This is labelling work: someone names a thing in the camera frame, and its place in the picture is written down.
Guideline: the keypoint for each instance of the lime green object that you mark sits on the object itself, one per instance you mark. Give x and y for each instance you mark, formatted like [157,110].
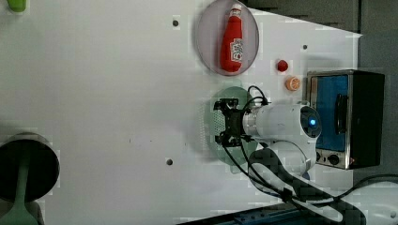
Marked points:
[17,5]

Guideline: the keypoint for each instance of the small red strawberry toy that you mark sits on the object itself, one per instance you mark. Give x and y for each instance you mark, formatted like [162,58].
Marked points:
[282,66]

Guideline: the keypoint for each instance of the grey round plate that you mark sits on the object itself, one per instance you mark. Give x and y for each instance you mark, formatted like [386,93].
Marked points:
[209,33]

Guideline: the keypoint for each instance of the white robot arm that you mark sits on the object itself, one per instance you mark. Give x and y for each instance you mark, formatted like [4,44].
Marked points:
[287,135]

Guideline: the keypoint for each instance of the black metal pot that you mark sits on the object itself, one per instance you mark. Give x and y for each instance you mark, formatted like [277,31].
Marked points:
[44,166]

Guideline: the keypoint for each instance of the green spatula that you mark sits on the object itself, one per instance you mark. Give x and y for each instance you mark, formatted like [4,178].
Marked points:
[18,214]

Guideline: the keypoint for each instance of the green plastic strainer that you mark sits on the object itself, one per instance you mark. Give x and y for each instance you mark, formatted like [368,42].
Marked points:
[233,158]

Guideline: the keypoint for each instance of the orange slice toy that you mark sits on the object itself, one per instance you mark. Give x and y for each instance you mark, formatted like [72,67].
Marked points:
[292,83]

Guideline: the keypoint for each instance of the black toaster oven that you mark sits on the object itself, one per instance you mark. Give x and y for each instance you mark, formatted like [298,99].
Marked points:
[350,104]

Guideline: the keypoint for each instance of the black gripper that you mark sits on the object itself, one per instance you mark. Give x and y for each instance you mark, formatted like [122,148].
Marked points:
[234,130]

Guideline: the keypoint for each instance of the red ketchup bottle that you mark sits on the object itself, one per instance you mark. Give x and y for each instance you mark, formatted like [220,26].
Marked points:
[231,52]

